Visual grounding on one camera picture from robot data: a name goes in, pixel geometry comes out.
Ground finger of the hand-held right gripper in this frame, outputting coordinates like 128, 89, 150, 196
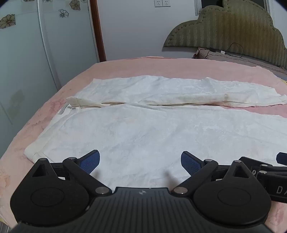
238, 156, 273, 174
276, 152, 287, 165

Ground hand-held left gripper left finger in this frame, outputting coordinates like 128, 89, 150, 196
31, 150, 112, 198

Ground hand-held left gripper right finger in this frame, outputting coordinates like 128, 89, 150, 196
171, 151, 257, 198

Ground white pants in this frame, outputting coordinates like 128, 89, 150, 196
23, 75, 287, 189

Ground pink bed sheet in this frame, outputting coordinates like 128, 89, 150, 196
0, 56, 287, 227

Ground brown pillow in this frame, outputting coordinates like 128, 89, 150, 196
191, 47, 287, 75

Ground flower print glass wardrobe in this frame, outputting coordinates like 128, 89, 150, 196
0, 0, 100, 158

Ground olive upholstered headboard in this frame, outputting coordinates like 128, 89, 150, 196
163, 0, 287, 69

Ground white framed window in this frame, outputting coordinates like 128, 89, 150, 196
194, 0, 270, 16

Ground black charging cable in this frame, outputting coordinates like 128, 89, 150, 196
210, 42, 245, 59

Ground brown wooden door frame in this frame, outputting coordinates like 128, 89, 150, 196
89, 0, 107, 62

